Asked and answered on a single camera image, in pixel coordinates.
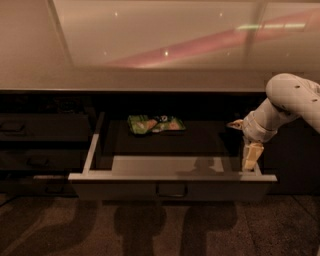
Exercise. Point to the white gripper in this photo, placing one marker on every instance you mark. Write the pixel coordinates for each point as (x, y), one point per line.
(252, 129)

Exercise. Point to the dark grey drawer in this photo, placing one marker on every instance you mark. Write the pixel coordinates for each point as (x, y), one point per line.
(44, 127)
(37, 186)
(201, 163)
(41, 160)

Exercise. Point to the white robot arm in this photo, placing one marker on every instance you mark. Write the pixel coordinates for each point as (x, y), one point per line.
(288, 97)

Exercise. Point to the colourful item in top drawer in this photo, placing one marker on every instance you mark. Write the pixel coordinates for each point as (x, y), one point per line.
(145, 124)

